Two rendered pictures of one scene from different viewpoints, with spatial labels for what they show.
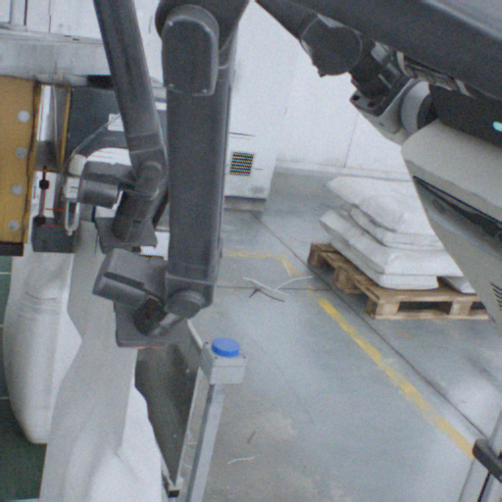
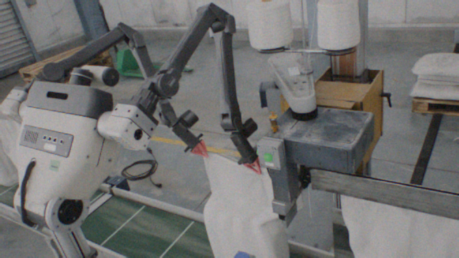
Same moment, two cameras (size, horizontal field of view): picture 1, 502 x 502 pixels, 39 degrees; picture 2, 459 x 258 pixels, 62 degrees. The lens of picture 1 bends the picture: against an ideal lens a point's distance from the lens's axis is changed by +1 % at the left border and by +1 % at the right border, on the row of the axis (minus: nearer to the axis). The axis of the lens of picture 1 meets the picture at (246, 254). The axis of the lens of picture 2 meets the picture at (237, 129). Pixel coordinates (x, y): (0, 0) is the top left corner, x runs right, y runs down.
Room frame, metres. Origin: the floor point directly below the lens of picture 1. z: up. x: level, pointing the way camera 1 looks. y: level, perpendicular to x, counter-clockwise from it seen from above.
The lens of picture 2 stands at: (2.31, -0.44, 1.95)
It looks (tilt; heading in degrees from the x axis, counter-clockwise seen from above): 28 degrees down; 151
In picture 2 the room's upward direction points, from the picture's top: 10 degrees counter-clockwise
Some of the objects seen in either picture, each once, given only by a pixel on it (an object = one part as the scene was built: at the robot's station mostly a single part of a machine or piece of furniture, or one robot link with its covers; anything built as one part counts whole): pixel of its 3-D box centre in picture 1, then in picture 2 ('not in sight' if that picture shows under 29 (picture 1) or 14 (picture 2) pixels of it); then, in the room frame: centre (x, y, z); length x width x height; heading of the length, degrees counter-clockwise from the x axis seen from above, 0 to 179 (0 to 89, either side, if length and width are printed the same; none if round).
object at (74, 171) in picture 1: (75, 195); not in sight; (1.27, 0.34, 1.14); 0.05 x 0.04 x 0.16; 115
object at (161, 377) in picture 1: (143, 322); not in sight; (2.00, 0.27, 0.54); 1.05 x 0.02 x 0.41; 25
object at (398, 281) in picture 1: (381, 259); not in sight; (4.11, -0.81, 0.20); 0.66 x 0.44 x 0.12; 25
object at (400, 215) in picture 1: (424, 217); not in sight; (3.96, -0.95, 0.56); 0.66 x 0.42 x 0.15; 115
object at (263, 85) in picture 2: not in sight; (268, 96); (1.01, 0.46, 1.25); 0.10 x 0.08 x 0.12; 140
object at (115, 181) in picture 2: not in sight; (108, 183); (-0.40, -0.16, 0.35); 0.30 x 0.15 x 0.15; 25
